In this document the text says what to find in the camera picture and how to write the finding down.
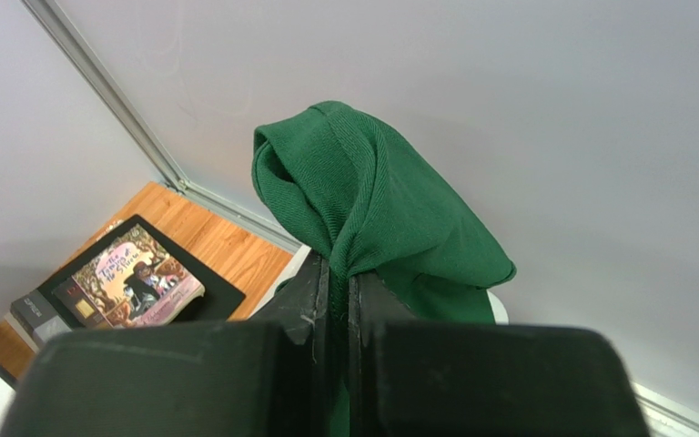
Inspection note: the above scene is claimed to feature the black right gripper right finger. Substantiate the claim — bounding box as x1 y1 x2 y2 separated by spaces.
348 272 650 436

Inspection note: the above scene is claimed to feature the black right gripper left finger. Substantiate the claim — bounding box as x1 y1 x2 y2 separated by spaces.
0 253 330 436

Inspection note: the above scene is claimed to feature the green t-shirt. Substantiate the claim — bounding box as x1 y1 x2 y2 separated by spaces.
252 101 516 436

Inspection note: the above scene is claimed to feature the white plastic basket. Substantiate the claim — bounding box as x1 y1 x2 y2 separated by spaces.
486 290 509 325

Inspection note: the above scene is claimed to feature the illustrated paperback book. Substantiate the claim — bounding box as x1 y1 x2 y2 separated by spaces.
52 224 206 329

